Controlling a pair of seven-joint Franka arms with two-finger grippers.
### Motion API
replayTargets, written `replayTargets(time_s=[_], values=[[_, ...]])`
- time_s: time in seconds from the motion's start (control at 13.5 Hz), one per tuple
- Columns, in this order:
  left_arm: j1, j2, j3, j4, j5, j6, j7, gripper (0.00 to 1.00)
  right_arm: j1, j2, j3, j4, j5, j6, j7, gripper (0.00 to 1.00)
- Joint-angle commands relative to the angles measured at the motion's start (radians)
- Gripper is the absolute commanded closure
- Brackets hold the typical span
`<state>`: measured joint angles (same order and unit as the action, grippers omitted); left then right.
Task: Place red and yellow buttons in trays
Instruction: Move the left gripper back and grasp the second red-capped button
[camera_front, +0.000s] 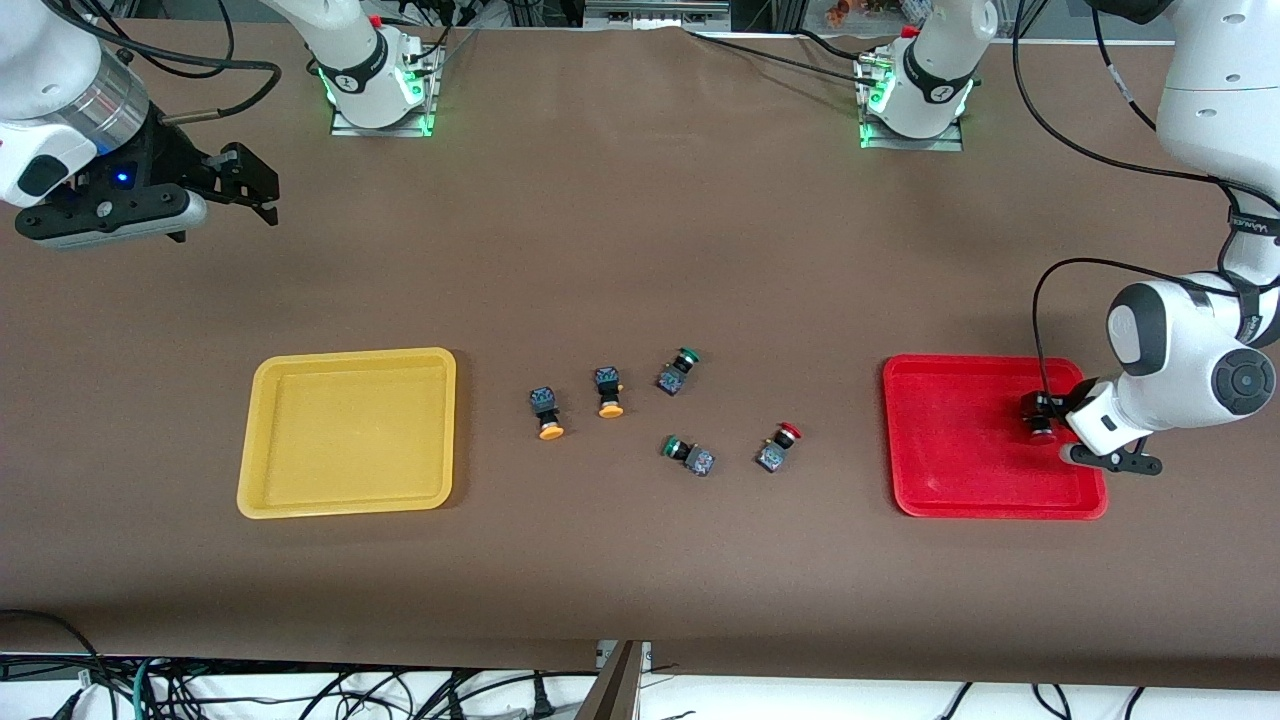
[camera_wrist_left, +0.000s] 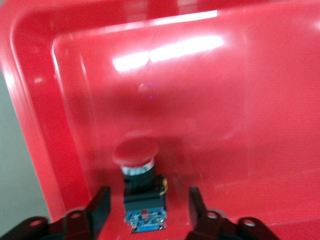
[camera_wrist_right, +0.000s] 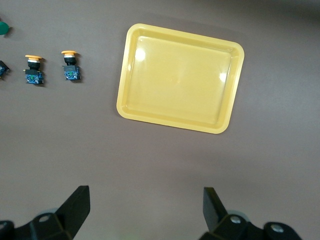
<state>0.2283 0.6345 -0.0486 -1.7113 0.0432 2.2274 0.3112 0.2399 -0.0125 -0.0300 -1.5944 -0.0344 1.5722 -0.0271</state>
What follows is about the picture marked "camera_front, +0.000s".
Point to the green push button switch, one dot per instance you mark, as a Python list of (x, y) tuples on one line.
[(672, 378), (700, 461)]

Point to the yellow plastic tray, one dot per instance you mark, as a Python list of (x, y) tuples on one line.
[(345, 435)]

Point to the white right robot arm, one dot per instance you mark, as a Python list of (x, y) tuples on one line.
[(355, 60)]

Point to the white table bracket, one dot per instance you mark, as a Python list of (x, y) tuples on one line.
[(646, 655)]

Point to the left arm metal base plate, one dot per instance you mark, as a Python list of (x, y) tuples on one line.
[(910, 143)]

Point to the grey aluminium frame bar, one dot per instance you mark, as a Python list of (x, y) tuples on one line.
[(655, 12)]

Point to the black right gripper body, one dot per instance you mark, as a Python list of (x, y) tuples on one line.
[(168, 160)]

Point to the grey table support beam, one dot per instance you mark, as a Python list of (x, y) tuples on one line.
[(612, 690)]

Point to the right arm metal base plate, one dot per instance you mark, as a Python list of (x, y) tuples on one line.
[(432, 100)]

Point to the yellow push button switch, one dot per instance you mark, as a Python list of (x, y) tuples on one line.
[(607, 385), (545, 405)]

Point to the red plastic tray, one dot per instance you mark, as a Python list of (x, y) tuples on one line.
[(970, 450)]

